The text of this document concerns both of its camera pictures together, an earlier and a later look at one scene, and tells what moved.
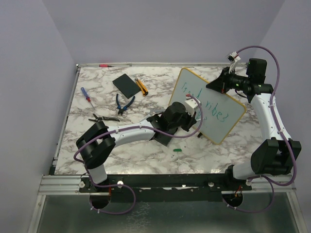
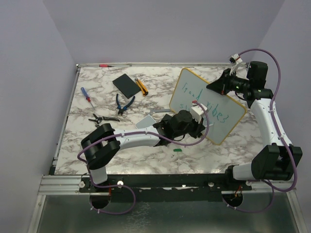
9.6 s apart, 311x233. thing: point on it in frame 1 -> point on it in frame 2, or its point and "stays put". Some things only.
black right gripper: (217, 84) stays put
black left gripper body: (186, 119) -> (193, 127)
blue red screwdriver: (87, 97) stays put
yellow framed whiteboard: (222, 111) stays put
